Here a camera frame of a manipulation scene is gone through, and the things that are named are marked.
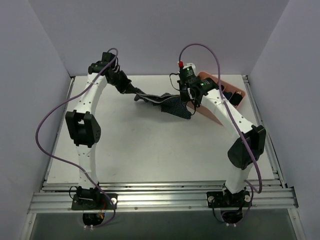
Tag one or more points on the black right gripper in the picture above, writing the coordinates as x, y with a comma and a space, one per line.
183, 94

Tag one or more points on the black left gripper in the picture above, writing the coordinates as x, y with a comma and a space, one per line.
129, 88

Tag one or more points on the navy white striped underwear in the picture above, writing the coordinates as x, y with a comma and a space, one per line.
167, 103

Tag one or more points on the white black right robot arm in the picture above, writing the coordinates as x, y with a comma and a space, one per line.
248, 140

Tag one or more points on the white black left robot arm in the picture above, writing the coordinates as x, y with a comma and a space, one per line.
82, 125

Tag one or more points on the dark blue rolled garment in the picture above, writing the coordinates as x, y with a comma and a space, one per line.
227, 95

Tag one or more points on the black rolled garment with tag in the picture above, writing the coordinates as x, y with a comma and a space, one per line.
236, 98

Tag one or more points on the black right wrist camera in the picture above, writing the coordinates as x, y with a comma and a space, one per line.
187, 72

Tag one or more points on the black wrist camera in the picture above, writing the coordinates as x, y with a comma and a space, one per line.
187, 72
107, 57

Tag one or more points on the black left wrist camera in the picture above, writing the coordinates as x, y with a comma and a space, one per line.
107, 57

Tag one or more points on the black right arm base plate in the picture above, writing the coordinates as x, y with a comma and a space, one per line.
225, 199

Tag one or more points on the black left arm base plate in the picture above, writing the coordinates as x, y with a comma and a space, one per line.
98, 202

